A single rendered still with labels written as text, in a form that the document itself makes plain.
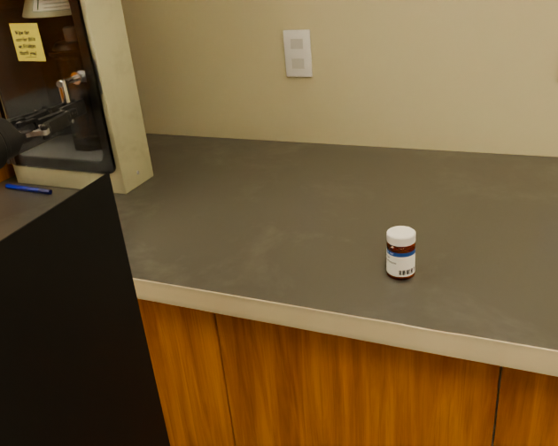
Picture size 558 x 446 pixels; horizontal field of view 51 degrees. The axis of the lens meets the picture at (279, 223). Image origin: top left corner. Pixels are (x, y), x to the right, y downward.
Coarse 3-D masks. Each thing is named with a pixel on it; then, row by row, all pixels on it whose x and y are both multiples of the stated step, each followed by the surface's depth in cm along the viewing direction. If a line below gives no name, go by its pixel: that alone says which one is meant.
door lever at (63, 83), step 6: (72, 78) 118; (78, 78) 120; (60, 84) 116; (66, 84) 117; (78, 84) 120; (60, 90) 117; (66, 90) 117; (60, 96) 118; (66, 96) 117; (66, 102) 118; (72, 120) 119
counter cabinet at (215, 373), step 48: (192, 336) 103; (240, 336) 98; (288, 336) 94; (336, 336) 90; (192, 384) 108; (240, 384) 103; (288, 384) 99; (336, 384) 95; (384, 384) 91; (432, 384) 87; (480, 384) 84; (528, 384) 81; (192, 432) 115; (240, 432) 109; (288, 432) 104; (336, 432) 99; (384, 432) 95; (432, 432) 91; (480, 432) 87; (528, 432) 84
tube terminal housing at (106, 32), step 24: (96, 0) 116; (96, 24) 116; (120, 24) 123; (96, 48) 117; (120, 48) 124; (120, 72) 125; (120, 96) 126; (120, 120) 126; (120, 144) 127; (144, 144) 135; (24, 168) 140; (120, 168) 128; (144, 168) 136; (120, 192) 131
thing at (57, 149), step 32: (0, 0) 119; (32, 0) 116; (64, 0) 113; (0, 32) 123; (64, 32) 116; (0, 64) 127; (32, 64) 123; (64, 64) 120; (0, 96) 131; (32, 96) 127; (96, 96) 120; (64, 128) 128; (96, 128) 124; (32, 160) 136; (64, 160) 132; (96, 160) 128
